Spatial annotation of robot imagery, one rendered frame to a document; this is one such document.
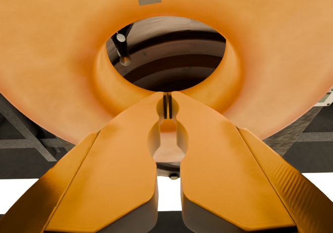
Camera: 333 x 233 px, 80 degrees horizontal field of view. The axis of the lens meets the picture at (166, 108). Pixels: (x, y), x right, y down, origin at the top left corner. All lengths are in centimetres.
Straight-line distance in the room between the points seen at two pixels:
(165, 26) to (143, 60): 6
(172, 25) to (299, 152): 898
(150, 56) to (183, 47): 5
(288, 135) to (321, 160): 851
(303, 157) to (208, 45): 888
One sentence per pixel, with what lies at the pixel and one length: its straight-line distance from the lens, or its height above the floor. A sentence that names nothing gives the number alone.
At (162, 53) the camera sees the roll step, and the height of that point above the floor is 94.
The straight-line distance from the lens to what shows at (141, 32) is 33.
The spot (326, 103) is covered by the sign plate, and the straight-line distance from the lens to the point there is 80.
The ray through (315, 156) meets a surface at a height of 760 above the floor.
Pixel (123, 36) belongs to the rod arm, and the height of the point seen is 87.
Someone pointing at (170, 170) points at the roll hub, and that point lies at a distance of 49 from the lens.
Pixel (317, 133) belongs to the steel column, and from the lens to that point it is 634.
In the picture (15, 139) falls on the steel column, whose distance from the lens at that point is 647.
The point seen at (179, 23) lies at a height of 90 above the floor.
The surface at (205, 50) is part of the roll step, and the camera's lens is 33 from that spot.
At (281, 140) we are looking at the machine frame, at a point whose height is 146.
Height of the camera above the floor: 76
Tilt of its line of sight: 48 degrees up
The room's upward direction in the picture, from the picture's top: 178 degrees clockwise
